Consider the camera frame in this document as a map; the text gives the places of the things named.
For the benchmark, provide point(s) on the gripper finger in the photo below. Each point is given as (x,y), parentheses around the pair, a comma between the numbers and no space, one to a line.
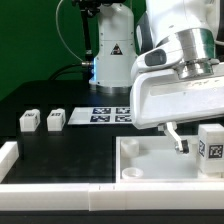
(181,146)

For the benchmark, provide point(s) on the white sheet with AprilTags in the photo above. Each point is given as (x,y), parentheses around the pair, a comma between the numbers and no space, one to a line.
(100,115)

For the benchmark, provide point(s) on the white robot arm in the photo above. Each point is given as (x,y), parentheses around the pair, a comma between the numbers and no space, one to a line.
(184,26)

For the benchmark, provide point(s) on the white U-shaped obstacle fence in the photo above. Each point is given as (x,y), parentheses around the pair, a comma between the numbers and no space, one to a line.
(99,197)

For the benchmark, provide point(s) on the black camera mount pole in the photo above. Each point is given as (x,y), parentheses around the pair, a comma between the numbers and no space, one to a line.
(89,9)

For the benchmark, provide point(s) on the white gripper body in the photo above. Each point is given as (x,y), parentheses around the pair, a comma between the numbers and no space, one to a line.
(159,96)

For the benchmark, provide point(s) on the white square tabletop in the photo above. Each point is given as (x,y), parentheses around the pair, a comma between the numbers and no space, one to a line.
(153,159)

